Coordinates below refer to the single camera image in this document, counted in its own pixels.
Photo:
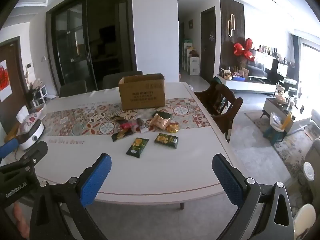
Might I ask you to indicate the dark maroon snack packet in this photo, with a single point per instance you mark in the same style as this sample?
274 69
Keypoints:
141 124

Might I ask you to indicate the white round lid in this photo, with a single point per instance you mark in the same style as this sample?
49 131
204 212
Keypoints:
308 170

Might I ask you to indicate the ceiling air vent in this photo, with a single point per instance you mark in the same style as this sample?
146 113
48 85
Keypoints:
35 0

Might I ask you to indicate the white basket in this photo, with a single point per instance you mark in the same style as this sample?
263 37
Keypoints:
22 113

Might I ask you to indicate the white low cabinet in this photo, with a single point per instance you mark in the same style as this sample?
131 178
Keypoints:
250 86

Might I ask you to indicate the dark slatted wall panel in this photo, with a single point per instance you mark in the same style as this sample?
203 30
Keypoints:
237 12

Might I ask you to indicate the red foil balloons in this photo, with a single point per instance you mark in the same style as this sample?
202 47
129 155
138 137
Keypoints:
245 50

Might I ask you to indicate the brown wooden door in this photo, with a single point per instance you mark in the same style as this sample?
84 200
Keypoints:
15 100

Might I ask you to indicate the plain dark green packet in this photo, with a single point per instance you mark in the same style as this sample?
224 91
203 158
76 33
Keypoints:
162 115

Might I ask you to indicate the grey coffee table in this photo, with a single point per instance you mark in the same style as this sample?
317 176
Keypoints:
272 107

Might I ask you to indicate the person's left hand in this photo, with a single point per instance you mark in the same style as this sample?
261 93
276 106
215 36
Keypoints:
21 216

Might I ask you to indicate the wide grey dining chair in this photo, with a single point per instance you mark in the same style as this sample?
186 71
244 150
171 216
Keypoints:
120 78

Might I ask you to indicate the patterned floor rug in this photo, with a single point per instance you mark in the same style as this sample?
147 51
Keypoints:
292 152

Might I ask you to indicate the white electric cooker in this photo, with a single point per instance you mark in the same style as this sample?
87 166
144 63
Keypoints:
31 136

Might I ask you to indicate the gold loop wall lamp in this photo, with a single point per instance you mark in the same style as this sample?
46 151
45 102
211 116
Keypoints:
231 25

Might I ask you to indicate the white floral patterned tablecloth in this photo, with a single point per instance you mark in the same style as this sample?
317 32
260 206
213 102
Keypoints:
175 170

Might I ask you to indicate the gold snack packet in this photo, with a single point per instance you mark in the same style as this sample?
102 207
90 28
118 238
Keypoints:
172 128

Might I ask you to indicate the dark hallway door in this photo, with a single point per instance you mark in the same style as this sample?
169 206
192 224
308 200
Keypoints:
208 45

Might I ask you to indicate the grey armchair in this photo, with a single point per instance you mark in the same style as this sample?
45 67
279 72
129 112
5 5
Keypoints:
256 70

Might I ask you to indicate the green snack packet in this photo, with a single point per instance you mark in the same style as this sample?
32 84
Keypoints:
137 148
166 140

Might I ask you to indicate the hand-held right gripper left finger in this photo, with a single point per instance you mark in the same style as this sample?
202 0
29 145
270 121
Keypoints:
96 180

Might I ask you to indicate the black tan snack packet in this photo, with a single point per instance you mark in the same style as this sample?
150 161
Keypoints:
117 118

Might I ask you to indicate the black yellow snack packet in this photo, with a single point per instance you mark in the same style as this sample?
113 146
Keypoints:
121 135

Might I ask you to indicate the dark glass sliding door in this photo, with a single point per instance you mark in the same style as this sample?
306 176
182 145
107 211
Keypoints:
75 42

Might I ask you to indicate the pink snack packet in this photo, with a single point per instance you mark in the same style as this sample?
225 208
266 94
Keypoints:
126 125

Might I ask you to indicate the blue yellow child stool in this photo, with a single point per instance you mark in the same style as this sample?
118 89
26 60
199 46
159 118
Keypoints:
276 127

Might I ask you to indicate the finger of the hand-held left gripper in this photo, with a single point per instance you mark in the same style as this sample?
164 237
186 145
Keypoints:
36 152
8 147

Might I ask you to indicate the brown cardboard box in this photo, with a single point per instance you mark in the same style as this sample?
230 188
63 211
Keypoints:
142 95

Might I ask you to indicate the red and white poster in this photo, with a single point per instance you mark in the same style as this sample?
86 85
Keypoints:
4 80

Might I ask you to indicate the wooden high chair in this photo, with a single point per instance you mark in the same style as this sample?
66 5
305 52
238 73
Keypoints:
222 105

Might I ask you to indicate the beige snack packet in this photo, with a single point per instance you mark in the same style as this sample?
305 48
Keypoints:
160 122

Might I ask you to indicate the white storage rack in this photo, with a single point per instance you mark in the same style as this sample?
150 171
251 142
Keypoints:
40 95

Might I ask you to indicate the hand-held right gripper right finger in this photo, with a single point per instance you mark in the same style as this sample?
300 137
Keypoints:
227 180

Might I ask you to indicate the white hallway shelf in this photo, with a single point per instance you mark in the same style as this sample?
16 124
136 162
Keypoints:
192 62

